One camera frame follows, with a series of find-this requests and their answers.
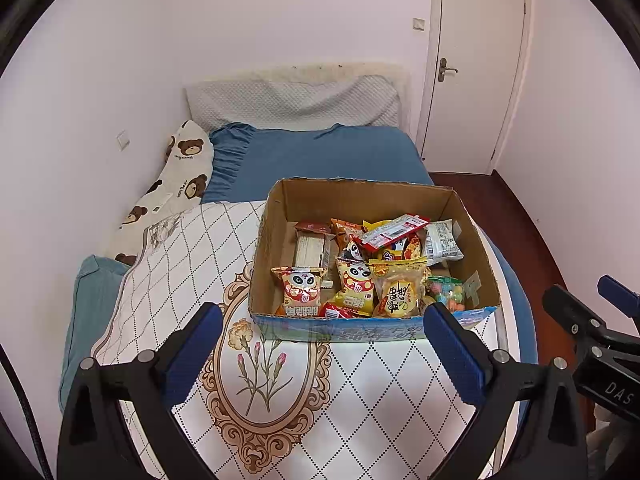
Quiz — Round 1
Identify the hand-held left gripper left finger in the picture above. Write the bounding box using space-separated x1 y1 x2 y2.
56 301 224 480

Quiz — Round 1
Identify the white door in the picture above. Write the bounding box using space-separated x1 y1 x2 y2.
417 0 533 176

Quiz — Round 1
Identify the red triangular snack packet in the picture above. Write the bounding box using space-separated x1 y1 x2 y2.
317 301 373 319

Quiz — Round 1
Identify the colourful candy bag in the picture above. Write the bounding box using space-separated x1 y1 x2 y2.
422 276 467 313

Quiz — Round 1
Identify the dark red snack packet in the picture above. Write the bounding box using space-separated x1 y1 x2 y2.
294 220 335 237

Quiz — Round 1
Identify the clear white wafer packet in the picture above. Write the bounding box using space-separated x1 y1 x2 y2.
294 232 333 289

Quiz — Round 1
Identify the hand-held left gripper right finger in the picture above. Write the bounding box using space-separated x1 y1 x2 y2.
422 301 588 480

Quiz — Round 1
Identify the long clear red-label packet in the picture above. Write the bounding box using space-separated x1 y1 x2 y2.
359 214 431 253

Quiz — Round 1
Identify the orange panda snack packet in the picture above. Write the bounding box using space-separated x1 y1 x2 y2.
271 266 329 318
330 217 373 262

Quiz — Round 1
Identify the yellow panda snack packet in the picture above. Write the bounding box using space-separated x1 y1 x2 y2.
327 257 377 316

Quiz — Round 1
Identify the grey-white quilted pillow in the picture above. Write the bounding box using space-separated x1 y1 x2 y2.
182 62 411 133

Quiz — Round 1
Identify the grey-white snack packet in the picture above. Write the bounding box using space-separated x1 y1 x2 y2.
424 219 464 265

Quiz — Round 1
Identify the bear print pillow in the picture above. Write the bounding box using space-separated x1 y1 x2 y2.
105 120 215 267

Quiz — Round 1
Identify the blue bed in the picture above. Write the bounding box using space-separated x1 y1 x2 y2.
200 122 538 421

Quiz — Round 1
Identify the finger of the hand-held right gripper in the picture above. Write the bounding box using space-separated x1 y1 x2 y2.
542 284 631 358
597 275 640 319

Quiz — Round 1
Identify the white diamond-pattern blanket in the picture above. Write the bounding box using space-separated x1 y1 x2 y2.
90 200 506 480

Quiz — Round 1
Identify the yellow puff snack packet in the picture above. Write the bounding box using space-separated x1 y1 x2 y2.
370 258 431 319

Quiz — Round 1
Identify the cardboard box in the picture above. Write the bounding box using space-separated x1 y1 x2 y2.
247 177 502 343

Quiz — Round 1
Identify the yellow noodle packet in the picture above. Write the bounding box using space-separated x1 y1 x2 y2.
362 220 427 262

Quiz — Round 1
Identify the black cable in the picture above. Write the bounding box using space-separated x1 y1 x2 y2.
0 345 53 480

